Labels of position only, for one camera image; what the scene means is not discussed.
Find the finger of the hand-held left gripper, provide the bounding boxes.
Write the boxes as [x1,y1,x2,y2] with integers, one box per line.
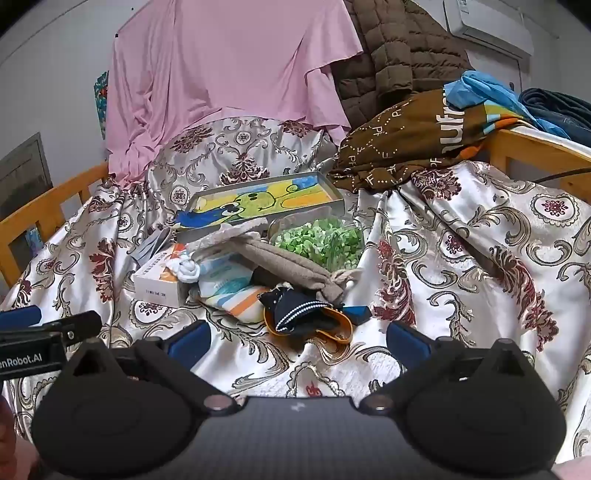
[0,306,43,329]
[39,310,103,344]

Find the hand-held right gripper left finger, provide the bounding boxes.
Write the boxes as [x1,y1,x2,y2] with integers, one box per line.
[60,320,241,415]

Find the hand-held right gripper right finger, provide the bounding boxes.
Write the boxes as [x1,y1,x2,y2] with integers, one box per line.
[359,320,539,414]

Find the blue orange striped cloth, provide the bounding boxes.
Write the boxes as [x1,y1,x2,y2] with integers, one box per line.
[194,256,273,321]

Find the orange navy cloth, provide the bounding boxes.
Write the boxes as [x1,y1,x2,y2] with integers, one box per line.
[263,307,354,344]

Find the white blue sock bundle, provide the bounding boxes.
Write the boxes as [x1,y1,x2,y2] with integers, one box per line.
[168,251,204,284]

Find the navy striped sock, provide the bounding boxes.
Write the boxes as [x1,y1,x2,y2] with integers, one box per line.
[259,286,331,335]

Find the taupe knit cloth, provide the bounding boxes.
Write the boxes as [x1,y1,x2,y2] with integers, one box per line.
[187,228,363,303]

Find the small blue cloth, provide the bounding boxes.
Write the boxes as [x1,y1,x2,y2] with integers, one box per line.
[342,305,372,324]

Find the white orange box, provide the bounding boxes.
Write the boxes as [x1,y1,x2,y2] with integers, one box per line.
[134,244,190,308]

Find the floral satin bedspread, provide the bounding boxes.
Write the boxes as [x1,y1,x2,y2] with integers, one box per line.
[0,115,591,462]

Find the green candy bag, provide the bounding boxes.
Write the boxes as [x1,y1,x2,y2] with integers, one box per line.
[268,217,365,271]

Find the grey framed panel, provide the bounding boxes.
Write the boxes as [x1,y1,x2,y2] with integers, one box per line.
[0,133,54,217]

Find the cartoon print towel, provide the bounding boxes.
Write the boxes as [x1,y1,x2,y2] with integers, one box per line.
[178,174,342,232]

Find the brown printed blanket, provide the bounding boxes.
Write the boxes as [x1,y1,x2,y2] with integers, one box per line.
[330,88,532,192]

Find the dark blue jeans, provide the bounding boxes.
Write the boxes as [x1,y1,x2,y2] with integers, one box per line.
[518,88,591,146]

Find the pink cloth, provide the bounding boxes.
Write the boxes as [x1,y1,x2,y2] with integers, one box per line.
[105,0,365,185]

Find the brown quilted jacket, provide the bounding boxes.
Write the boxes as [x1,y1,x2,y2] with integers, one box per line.
[330,0,476,125]

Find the white air conditioner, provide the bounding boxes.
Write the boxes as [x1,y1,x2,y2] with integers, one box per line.
[443,0,534,58]

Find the wooden bed rail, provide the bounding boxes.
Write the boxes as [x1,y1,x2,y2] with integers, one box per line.
[0,161,112,287]
[482,129,591,204]

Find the colourful wall poster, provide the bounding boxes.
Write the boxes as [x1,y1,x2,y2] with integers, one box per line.
[95,71,112,134]

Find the black cable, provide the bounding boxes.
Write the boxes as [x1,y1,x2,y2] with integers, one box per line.
[536,168,591,183]

